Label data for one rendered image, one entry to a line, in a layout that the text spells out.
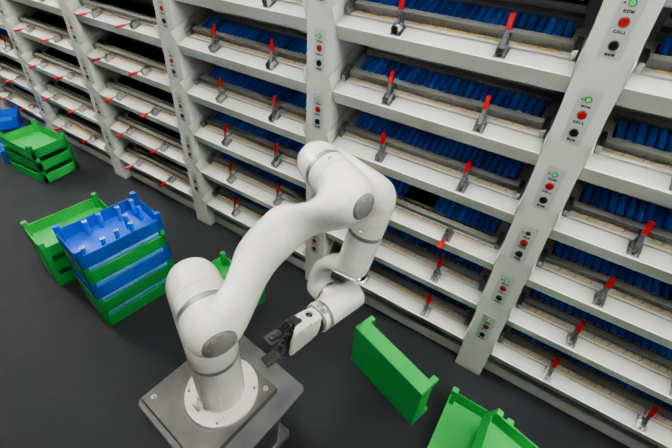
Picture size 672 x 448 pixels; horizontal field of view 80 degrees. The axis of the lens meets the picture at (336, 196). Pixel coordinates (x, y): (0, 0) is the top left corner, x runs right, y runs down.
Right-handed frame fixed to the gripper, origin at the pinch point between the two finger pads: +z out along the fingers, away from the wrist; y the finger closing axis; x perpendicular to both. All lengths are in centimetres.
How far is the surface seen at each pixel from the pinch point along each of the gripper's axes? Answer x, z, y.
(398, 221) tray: 8, -57, -10
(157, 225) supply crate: 75, -5, 19
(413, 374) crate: -24, -40, 21
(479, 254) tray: -19, -64, -14
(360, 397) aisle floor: -14, -33, 43
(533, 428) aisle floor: -60, -68, 35
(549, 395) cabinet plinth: -58, -79, 30
